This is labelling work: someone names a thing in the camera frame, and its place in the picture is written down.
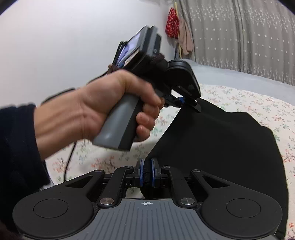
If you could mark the floral printed blanket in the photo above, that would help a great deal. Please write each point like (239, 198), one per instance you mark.
(230, 99)

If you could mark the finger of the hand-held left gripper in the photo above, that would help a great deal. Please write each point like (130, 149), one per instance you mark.
(175, 101)
(194, 105)

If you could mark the grey star-patterned curtain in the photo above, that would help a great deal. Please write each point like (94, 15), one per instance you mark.
(242, 32)

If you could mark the beige hanging garment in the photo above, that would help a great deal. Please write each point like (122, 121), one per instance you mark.
(185, 37)

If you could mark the person's left hand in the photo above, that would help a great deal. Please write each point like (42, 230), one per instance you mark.
(80, 110)

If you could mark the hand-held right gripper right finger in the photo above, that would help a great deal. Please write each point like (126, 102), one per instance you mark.
(153, 172)

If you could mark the black pants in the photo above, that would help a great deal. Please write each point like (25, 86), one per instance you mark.
(219, 143)

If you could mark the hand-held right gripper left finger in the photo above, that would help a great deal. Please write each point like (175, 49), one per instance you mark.
(140, 172)

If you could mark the red floral hanging garment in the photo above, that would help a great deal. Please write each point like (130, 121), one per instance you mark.
(172, 23)

